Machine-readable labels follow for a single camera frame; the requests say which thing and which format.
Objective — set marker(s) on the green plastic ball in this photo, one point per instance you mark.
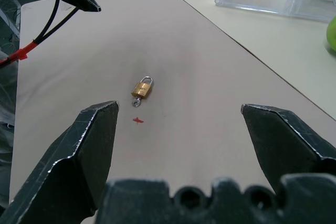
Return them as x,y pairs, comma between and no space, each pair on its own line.
332,35

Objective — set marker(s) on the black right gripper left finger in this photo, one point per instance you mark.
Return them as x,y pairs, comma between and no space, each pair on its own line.
60,176

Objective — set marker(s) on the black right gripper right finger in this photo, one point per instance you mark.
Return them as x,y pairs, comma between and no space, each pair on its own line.
283,145

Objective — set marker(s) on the red cross mark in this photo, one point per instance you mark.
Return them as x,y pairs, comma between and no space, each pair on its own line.
137,120

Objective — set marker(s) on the brass padlock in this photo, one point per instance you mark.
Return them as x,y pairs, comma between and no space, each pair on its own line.
141,90

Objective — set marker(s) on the small silver key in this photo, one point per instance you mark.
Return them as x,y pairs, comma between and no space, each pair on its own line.
136,102

